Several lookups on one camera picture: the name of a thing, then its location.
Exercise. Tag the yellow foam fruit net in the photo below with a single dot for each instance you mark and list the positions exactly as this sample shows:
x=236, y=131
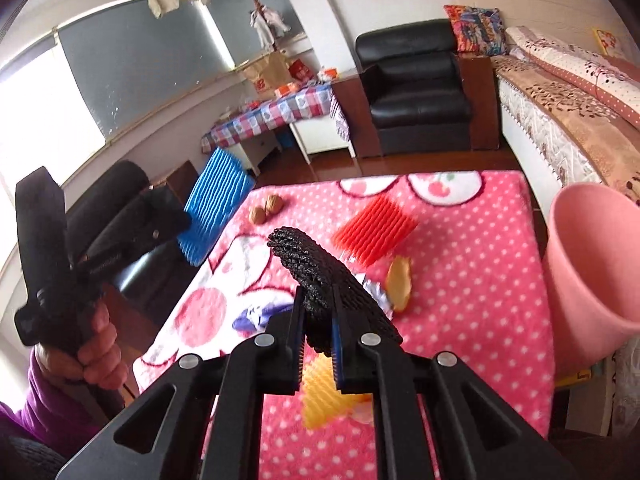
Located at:
x=320, y=405

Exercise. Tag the grey roller blind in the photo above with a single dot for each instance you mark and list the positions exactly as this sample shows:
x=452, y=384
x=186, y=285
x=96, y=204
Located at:
x=135, y=60

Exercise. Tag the coat rack with white garment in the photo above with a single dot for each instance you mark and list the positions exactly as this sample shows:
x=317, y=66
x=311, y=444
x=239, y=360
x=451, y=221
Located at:
x=267, y=22

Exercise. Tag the red foam fruit net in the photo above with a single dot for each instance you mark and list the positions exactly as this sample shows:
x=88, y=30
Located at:
x=372, y=230

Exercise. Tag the orange box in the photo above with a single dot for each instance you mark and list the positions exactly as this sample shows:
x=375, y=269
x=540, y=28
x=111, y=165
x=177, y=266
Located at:
x=286, y=91

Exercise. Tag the brown walnut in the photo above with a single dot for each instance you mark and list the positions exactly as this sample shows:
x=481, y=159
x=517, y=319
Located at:
x=274, y=204
x=257, y=215

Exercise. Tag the white quilted mattress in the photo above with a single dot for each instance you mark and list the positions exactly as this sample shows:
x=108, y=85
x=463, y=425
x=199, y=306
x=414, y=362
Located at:
x=530, y=135

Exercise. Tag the bed with patterned covers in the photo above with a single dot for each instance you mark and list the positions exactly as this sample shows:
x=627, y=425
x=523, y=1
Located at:
x=565, y=115

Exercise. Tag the small brown wooden table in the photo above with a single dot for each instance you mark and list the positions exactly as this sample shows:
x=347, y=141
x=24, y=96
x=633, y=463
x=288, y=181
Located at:
x=181, y=180

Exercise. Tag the person's left hand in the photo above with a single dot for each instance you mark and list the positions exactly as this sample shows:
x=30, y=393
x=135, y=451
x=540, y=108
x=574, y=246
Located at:
x=100, y=350

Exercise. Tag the black leather chair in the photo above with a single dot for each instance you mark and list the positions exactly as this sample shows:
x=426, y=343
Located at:
x=110, y=190

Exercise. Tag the blue foam fruit net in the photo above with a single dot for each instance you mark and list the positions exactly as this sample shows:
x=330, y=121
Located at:
x=217, y=200

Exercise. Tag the plaid covered side table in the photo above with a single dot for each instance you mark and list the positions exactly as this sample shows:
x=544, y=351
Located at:
x=270, y=112

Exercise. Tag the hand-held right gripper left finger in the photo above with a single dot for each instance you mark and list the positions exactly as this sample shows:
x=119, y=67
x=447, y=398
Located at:
x=302, y=340

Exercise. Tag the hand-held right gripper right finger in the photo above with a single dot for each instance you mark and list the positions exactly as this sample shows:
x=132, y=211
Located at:
x=336, y=360

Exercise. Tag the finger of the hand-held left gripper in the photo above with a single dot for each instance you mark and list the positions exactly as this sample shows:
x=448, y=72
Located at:
x=167, y=215

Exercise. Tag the red box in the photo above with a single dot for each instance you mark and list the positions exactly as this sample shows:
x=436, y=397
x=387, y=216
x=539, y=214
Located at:
x=301, y=71

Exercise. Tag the white desk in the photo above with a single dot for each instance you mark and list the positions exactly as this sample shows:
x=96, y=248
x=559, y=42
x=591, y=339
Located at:
x=320, y=137

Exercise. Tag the brown paper bag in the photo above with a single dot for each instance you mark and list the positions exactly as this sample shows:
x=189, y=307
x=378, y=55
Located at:
x=267, y=72

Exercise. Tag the black leather armchair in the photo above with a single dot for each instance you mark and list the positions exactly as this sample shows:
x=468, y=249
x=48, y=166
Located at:
x=415, y=85

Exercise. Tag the pink polka dot blanket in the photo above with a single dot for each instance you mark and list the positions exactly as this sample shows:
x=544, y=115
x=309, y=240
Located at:
x=470, y=280

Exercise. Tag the small orange packet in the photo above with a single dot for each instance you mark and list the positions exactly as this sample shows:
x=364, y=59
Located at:
x=330, y=74

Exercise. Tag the black foam fruit net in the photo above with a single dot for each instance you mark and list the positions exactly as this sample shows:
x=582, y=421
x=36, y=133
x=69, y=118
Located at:
x=300, y=255

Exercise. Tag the yellow patterned pillow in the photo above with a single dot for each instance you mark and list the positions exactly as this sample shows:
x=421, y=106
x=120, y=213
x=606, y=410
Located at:
x=607, y=41

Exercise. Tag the crumpled clear plastic wrapper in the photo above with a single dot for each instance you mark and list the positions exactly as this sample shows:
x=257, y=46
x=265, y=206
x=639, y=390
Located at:
x=377, y=294

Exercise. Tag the pink plastic bin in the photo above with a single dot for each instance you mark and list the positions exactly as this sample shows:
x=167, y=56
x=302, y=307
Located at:
x=585, y=280

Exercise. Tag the yellow fruit peel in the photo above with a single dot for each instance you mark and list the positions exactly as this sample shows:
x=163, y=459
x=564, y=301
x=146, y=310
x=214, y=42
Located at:
x=399, y=285

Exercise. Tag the flat yellow item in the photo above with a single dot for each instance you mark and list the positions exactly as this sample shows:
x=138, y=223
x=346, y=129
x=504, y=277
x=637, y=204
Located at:
x=575, y=379

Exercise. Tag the person's left forearm purple sleeve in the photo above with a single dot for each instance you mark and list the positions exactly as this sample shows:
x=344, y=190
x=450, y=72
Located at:
x=45, y=410

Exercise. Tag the pink floral quilt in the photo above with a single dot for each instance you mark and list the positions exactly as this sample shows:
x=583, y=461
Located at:
x=575, y=67

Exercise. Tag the colourful patterned cushion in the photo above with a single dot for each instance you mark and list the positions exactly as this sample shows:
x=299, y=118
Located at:
x=475, y=30

